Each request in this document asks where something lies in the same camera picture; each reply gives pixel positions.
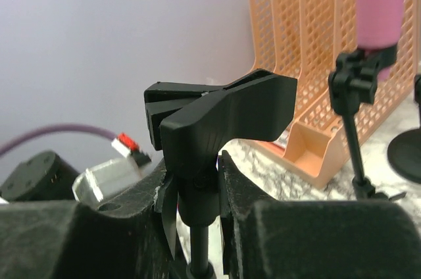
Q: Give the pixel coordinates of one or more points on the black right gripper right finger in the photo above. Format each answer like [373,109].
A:
[266,238]

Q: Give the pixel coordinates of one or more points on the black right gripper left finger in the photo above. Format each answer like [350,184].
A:
[123,238]

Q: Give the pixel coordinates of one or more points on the black mic stand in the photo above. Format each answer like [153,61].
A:
[403,154]
[190,124]

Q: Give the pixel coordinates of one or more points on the black mini tripod stand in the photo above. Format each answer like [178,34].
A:
[354,82]

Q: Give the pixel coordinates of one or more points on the pink microphone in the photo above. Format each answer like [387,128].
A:
[378,23]

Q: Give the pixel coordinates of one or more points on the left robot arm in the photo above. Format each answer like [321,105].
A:
[44,177]

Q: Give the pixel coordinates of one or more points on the red white small card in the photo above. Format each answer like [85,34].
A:
[282,140]

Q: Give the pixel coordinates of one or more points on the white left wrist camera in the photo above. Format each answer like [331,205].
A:
[101,182]

